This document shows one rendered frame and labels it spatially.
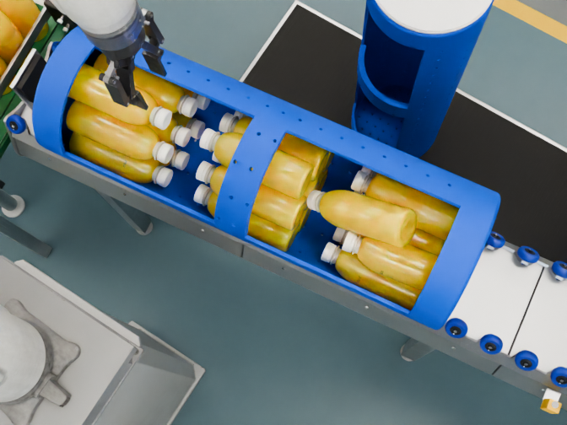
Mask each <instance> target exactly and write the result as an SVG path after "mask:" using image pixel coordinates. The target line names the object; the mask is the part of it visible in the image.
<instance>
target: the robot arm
mask: <svg viewBox="0 0 567 425"><path fill-rule="evenodd" d="M50 1H51V2H52V3H53V4H54V5H55V6H56V8H57V9H58V10H59V11H60V12H61V13H64V14H66V15H67V16H68V17H69V18H70V19H71V20H72V21H73V22H74V23H76V24H77V25H78V27H79V28H80V29H81V30H82V31H83V32H84V34H85V36H86V37H87V39H88V40H89V42H90V43H91V44H93V45H94V46H96V47H98V48H99V49H100V50H101V52H102V53H103V54H104V55H105V56H106V62H107V64H108V65H109V67H108V68H107V71H105V73H101V74H100V76H99V80H100V81H102V82H104V84H105V86H106V88H107V90H108V92H109V93H110V95H111V98H112V99H113V101H114V102H115V103H117V104H119V105H122V106H125V107H128V106H129V104H131V105H135V106H137V107H139V108H142V109H144V110H147V109H148V105H147V103H146V101H145V100H144V98H143V96H142V95H141V93H140V91H138V90H136V89H135V85H134V77H133V70H134V69H135V63H134V59H135V56H136V54H137V53H138V51H139V50H140V49H141V48H142V49H144V50H143V52H142V55H143V58H144V59H145V61H146V63H147V64H148V67H149V69H150V71H152V72H154V73H157V74H159V75H161V76H163V77H165V76H166V74H167V72H166V71H165V68H164V66H163V64H162V61H161V57H162V56H163V55H164V52H165V51H164V50H162V49H160V48H159V44H161V45H162V44H163V43H164V41H165V38H164V36H163V35H162V34H161V32H160V30H159V28H158V26H157V25H156V23H155V22H154V14H153V12H151V11H148V10H147V9H144V8H141V7H140V6H139V4H138V0H50ZM145 34H146V36H147V37H148V38H149V39H150V41H149V43H148V42H147V41H145ZM145 50H146V51H145ZM80 354H81V348H80V346H79V345H78V344H76V343H73V342H69V341H67V340H65V339H64V338H62V337H61V336H59V335H58V334H57V333H56V332H55V331H53V330H52V329H51V328H49V327H48V326H47V325H45V324H44V323H42V322H41V321H40V320H38V319H37V318H36V317H34V316H33V315H32V314H31V313H30V312H29V311H28V310H27V309H26V308H25V307H24V305H23V304H22V303H21V302H20V301H19V300H17V299H10V300H9V301H7V302H6V303H5V305H4V306H2V305H0V410H1V411H2V412H4V413H5V414H6V415H7V416H8V417H9V419H10V420H11V422H12V424H13V425H30V423H31V421H32V418H33V416H34V414H35V411H36V409H37V408H38V406H39V405H40V403H41V402H42V401H43V400H44V399H45V398H46V399H47V400H49V401H51V402H53V403H55V404H57V405H58V406H60V407H64V406H65V405H67V403H68V402H69V401H70V397H71V396H70V395H69V394H68V393H67V392H66V391H65V390H64V389H63V388H62V387H61V386H60V385H59V384H58V382H57V381H58V379H59V378H60V377H61V375H62V374H63V372H64V371H65V370H66V368H67V367H68V366H69V365H70V364H71V363H72V362H74V361H75V360H76V359H78V357H79V356H80Z"/></svg>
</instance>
